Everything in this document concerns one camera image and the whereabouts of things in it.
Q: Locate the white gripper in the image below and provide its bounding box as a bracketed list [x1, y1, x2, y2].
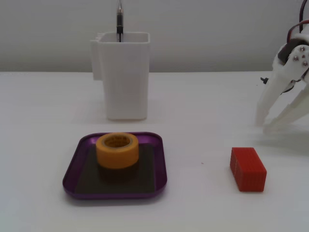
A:
[256, 24, 309, 135]

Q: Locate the yellow tape roll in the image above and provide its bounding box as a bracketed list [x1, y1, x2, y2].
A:
[96, 132, 140, 169]

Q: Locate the red ribbed block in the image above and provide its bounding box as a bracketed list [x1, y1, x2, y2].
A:
[229, 147, 267, 193]

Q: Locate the white plastic container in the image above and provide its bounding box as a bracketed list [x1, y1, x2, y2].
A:
[90, 32, 151, 121]

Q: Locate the black pen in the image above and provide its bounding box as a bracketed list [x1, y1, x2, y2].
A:
[116, 0, 124, 43]

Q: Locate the purple metal tray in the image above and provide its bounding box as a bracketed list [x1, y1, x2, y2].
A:
[62, 131, 168, 201]

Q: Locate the red and black servo wire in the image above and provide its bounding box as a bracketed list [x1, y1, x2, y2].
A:
[286, 22, 309, 44]

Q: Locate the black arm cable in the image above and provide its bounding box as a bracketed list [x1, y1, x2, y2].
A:
[298, 0, 309, 32]

